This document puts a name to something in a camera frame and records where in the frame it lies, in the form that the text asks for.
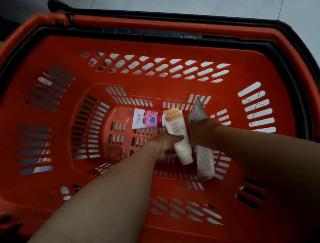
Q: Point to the person's left hand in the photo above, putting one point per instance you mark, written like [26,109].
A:
[163,147]

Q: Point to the person's right hand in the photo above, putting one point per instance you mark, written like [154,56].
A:
[202,133]

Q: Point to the person's left thumb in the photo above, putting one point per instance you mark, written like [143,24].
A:
[173,138]

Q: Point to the cream tube with orange end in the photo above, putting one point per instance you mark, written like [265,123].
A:
[176,124]

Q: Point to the grey tube with green end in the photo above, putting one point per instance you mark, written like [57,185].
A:
[205,163]

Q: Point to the person's right forearm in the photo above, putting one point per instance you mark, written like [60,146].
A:
[277,171]

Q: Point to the person's left forearm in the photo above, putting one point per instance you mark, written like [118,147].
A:
[100,207]

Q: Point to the pink and white tube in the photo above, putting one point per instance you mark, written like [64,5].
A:
[147,118]

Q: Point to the orange plastic shopping basket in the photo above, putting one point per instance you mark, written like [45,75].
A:
[57,189]

